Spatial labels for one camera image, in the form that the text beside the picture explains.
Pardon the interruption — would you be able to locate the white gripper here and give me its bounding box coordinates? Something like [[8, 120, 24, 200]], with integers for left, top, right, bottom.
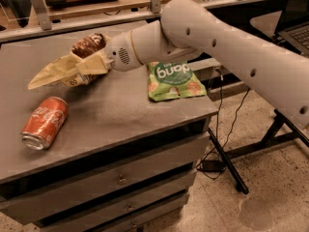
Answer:
[[76, 31, 141, 75]]

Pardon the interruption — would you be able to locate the brown chip bag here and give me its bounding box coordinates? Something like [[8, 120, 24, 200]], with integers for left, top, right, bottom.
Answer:
[[28, 33, 109, 90]]

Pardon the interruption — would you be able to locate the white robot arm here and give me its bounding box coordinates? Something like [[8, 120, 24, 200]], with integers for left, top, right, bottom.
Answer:
[[77, 0, 309, 130]]

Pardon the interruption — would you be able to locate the green dang chip bag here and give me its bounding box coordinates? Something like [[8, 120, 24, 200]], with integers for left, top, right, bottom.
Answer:
[[147, 62, 207, 102]]

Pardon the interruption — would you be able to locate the red coke can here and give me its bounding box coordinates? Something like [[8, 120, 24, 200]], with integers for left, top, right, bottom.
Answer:
[[21, 97, 68, 150]]

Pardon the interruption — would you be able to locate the metal railing shelf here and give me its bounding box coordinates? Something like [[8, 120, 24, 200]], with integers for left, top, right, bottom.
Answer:
[[0, 0, 268, 44]]

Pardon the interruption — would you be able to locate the grey drawer cabinet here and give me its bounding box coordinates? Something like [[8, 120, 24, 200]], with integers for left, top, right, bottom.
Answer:
[[0, 119, 211, 232]]

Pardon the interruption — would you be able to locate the black power adapter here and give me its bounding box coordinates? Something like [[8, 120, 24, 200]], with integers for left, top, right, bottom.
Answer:
[[202, 160, 225, 172]]

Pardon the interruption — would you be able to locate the black laptop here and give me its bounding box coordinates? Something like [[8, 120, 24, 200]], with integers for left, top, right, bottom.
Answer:
[[275, 0, 309, 56]]

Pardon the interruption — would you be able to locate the black power cable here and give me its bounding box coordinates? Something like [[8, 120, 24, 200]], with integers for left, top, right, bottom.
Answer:
[[196, 66, 252, 181]]

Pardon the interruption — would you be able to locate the black table leg frame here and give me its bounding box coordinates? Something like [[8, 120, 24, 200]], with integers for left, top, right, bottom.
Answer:
[[208, 109, 309, 194]]

